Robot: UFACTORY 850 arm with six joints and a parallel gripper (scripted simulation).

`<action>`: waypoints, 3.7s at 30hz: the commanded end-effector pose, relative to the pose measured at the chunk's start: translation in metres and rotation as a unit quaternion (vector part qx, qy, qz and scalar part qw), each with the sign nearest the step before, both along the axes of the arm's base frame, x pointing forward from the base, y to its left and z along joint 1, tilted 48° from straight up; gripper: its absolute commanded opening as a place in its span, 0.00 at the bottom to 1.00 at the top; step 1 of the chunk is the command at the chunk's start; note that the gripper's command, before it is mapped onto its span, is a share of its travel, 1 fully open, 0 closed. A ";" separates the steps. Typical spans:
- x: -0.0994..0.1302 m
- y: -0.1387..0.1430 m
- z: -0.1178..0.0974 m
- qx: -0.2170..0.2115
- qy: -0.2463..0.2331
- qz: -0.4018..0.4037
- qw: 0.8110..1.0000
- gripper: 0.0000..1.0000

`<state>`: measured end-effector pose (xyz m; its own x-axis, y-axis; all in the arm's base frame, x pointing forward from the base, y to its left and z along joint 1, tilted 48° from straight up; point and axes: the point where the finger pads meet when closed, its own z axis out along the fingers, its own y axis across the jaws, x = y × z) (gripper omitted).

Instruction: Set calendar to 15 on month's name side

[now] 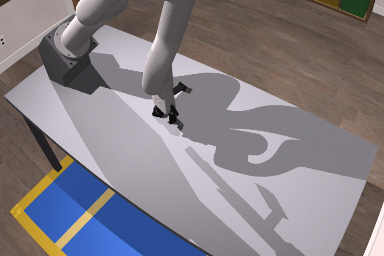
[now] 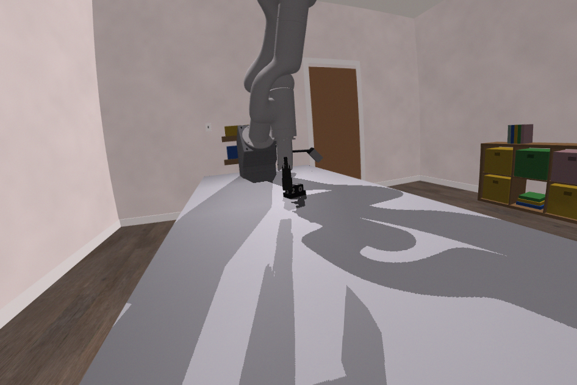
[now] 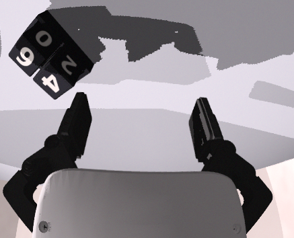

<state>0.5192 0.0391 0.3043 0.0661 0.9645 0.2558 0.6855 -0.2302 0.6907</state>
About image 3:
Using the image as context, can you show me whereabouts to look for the black tray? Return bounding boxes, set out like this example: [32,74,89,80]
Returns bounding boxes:
[24,10,94,82]

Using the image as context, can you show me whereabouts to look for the black calendar cube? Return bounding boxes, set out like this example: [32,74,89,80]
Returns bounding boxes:
[33,47,83,100]
[9,23,60,77]

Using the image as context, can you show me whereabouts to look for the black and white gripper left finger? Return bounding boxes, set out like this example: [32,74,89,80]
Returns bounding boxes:
[3,92,92,233]

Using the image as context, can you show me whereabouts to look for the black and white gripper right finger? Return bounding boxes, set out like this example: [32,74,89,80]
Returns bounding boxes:
[188,97,273,234]

